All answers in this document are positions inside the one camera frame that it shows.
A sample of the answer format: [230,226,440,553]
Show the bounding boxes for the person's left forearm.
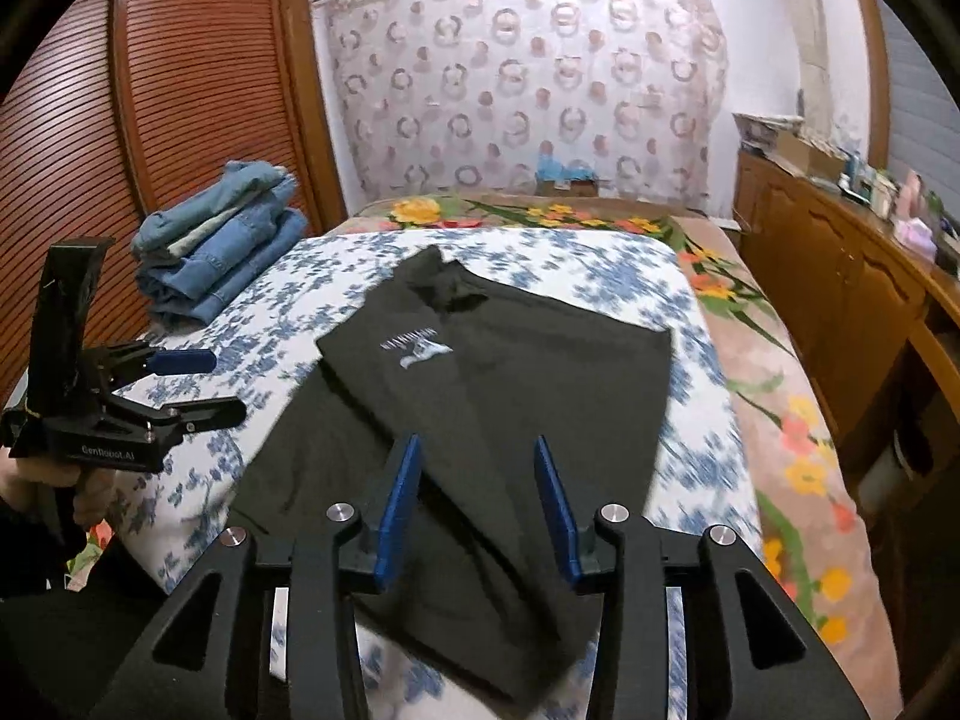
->
[0,491,177,720]

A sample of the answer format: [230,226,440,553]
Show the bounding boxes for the slatted wooden wardrobe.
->
[0,0,350,410]

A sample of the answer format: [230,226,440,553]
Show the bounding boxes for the light blue folded jeans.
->
[131,160,299,256]

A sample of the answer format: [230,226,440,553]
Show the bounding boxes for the blue plastic bag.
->
[535,150,599,182]

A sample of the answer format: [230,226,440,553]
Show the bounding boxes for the wooden dresser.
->
[731,148,960,702]

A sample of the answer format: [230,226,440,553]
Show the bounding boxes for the blue floral white sheet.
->
[7,227,764,720]

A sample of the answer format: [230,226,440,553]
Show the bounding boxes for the small cardboard box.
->
[535,177,601,200]

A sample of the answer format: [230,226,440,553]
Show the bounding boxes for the circle patterned curtain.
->
[311,0,732,215]

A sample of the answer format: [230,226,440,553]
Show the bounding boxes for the open cardboard box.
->
[776,131,850,179]

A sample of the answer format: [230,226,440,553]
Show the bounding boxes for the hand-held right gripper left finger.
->
[90,433,425,720]

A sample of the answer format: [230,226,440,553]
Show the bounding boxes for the blue folded denim jeans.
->
[135,208,312,325]

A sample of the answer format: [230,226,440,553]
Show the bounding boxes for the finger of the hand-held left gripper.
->
[88,341,220,395]
[112,396,248,452]

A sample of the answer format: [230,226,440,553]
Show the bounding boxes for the group of small bottles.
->
[838,148,905,217]

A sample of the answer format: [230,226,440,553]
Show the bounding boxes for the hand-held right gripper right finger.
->
[532,435,865,720]

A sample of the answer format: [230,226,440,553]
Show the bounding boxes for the black pants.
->
[225,244,674,707]

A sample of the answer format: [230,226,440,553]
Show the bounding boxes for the grey window blind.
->
[876,0,960,200]

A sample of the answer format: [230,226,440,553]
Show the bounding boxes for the pink pouch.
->
[894,211,940,254]

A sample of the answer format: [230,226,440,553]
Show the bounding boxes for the stack of papers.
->
[733,111,805,160]

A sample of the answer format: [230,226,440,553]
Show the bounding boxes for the beige floral blanket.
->
[349,191,905,720]

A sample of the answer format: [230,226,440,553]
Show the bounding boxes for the person's left hand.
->
[11,457,121,537]

